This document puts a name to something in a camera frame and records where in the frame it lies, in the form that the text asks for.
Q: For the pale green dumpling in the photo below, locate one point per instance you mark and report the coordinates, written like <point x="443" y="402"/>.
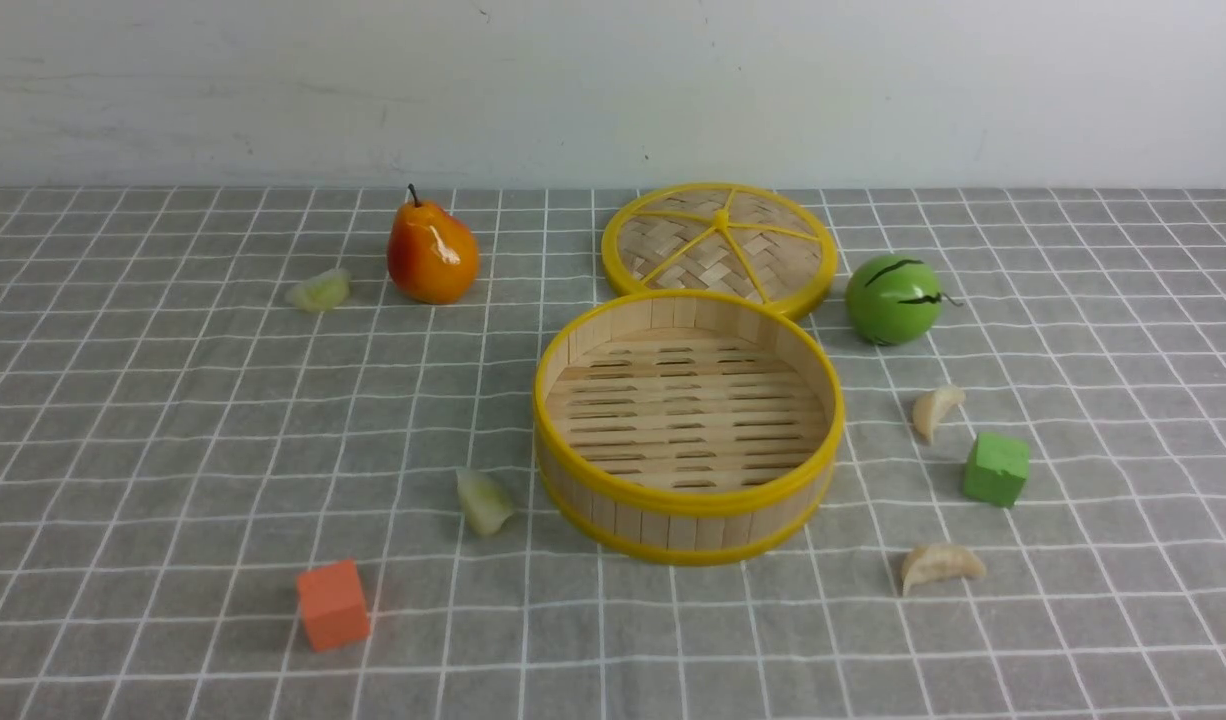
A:
<point x="485" y="503"/>
<point x="320" y="293"/>

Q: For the beige dumpling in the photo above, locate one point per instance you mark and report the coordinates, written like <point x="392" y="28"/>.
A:
<point x="937" y="562"/>
<point x="930" y="409"/>

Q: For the bamboo steamer tray yellow rim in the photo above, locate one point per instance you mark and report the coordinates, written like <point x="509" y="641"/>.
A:
<point x="686" y="427"/>

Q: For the woven bamboo steamer lid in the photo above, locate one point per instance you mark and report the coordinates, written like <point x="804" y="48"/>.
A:
<point x="735" y="239"/>

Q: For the orange toy pear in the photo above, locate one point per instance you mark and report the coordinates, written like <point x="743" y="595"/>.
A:
<point x="432" y="257"/>

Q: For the green toy watermelon ball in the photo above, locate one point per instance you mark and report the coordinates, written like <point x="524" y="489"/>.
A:
<point x="895" y="298"/>

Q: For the orange foam cube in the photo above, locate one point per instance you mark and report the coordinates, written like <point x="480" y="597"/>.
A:
<point x="332" y="608"/>

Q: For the green foam cube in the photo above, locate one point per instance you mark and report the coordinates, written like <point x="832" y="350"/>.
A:
<point x="997" y="469"/>

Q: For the grey checked tablecloth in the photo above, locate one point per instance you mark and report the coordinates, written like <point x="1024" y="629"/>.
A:
<point x="178" y="444"/>

